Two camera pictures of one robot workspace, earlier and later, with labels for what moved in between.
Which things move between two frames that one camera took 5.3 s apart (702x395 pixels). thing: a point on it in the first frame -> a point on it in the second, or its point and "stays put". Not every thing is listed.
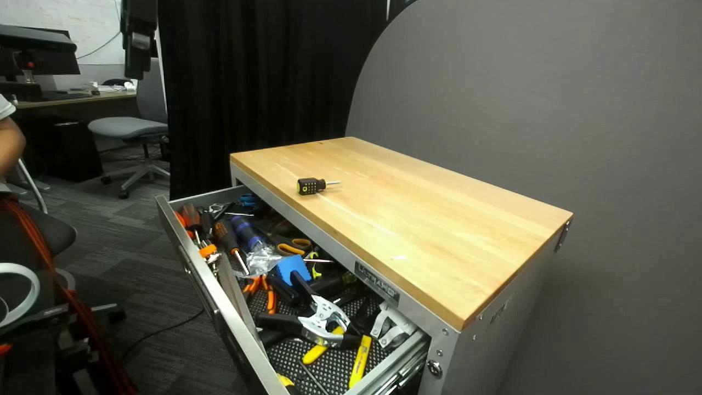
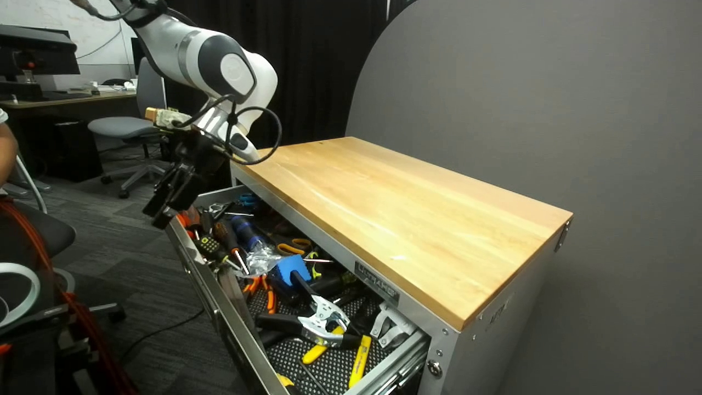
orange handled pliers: [269, 296] stays put
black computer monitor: [38, 50] stays put
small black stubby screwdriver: [314, 184] -> [210, 246]
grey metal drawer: [311, 317] stays put
